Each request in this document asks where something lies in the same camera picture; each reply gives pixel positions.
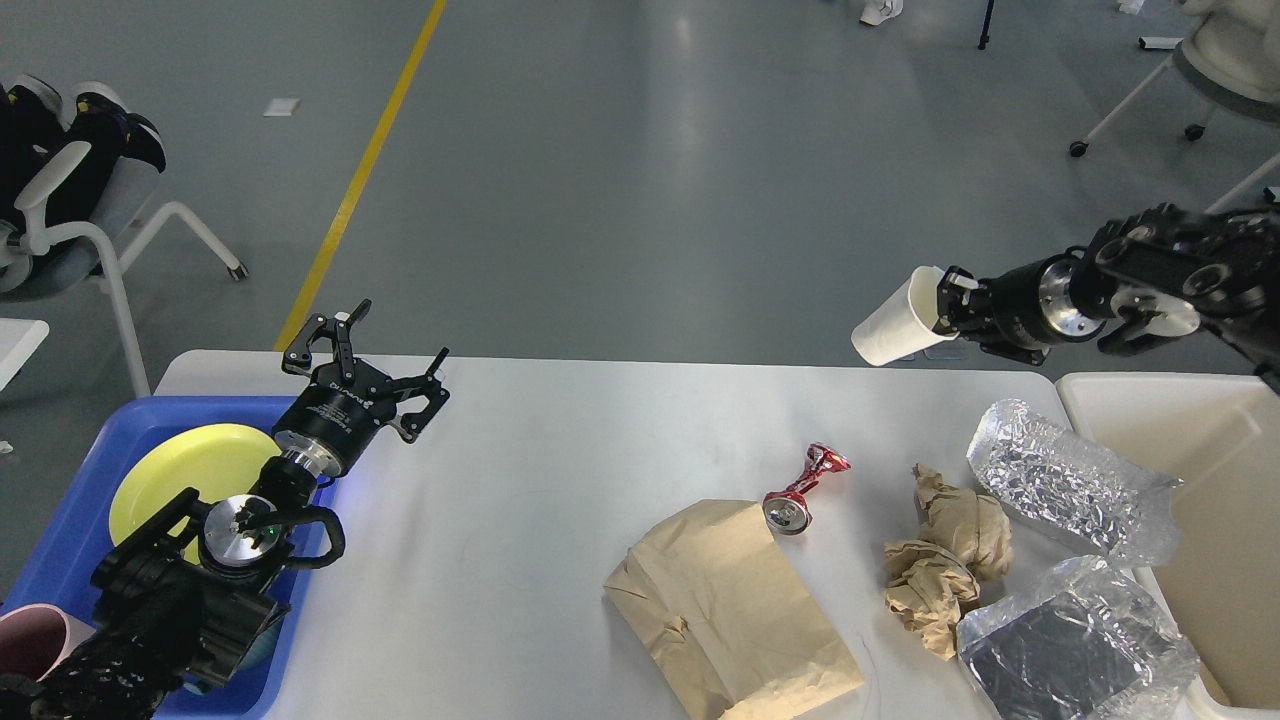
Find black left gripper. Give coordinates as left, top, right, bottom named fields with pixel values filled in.
left=271, top=299, right=451, bottom=477

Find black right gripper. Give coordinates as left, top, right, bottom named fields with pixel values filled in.
left=934, top=254, right=1105, bottom=366

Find white paper cup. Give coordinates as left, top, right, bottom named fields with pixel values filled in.
left=850, top=266, right=957, bottom=366

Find yellow plastic plate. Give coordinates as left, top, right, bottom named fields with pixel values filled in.
left=92, top=424, right=284, bottom=588

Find silver foil bag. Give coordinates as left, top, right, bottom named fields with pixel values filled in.
left=956, top=556, right=1201, bottom=719
left=966, top=398, right=1183, bottom=568

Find crushed red can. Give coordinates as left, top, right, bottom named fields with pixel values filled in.
left=762, top=442, right=851, bottom=536

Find brown paper bag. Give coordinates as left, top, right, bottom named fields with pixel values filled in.
left=603, top=498, right=864, bottom=719

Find teal mug yellow inside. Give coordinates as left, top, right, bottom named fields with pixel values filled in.
left=237, top=621, right=283, bottom=673

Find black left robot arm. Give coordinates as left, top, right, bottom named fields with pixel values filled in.
left=3, top=300, right=451, bottom=719

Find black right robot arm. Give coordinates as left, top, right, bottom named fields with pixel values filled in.
left=932, top=202, right=1279, bottom=389

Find beige plastic bin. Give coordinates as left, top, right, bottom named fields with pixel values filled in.
left=1057, top=372, right=1279, bottom=719

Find crumpled brown paper ball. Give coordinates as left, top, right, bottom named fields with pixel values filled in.
left=883, top=539, right=980, bottom=661

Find black tripod leg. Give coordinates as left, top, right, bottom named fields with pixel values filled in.
left=977, top=0, right=996, bottom=50

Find white chair left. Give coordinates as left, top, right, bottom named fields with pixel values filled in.
left=3, top=141, right=248, bottom=398

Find blue plastic tray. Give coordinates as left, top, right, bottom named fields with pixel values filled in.
left=5, top=396, right=310, bottom=719

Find passer-by white sneakers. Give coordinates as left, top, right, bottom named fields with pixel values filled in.
left=859, top=0, right=904, bottom=27

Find white office chair right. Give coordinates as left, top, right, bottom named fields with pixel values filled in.
left=1068, top=1, right=1279, bottom=158

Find pink mug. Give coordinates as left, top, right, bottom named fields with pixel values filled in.
left=1, top=603, right=96, bottom=680

